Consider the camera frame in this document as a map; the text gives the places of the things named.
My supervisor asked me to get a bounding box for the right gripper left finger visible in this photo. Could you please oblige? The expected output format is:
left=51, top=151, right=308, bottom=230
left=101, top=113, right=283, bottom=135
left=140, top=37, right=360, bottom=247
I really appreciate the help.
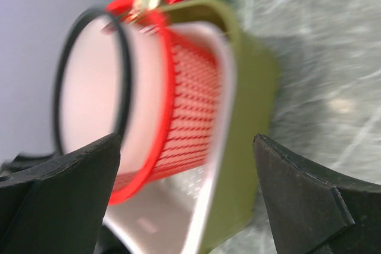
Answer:
left=1, top=134, right=120, bottom=253

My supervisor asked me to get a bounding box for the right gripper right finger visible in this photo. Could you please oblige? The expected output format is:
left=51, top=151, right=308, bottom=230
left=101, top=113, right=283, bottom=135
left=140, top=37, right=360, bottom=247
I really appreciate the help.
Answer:
left=253, top=134, right=380, bottom=253

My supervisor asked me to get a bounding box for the white perforated rectangular basket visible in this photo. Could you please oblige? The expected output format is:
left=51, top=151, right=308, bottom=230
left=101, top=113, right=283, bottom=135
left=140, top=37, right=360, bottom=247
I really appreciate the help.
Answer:
left=103, top=21, right=238, bottom=253

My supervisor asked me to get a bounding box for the white round bucket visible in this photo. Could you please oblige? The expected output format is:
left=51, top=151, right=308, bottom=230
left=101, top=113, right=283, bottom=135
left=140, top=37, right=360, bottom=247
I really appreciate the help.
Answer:
left=54, top=8, right=167, bottom=175

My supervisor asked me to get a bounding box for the olive green rectangular basket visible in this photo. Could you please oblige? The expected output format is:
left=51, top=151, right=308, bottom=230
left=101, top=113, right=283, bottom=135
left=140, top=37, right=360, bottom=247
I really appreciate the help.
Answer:
left=163, top=0, right=279, bottom=253

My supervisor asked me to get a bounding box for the red mesh basket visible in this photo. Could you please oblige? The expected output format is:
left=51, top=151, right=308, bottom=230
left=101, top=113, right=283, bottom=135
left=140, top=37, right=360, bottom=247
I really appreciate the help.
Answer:
left=109, top=8, right=221, bottom=205

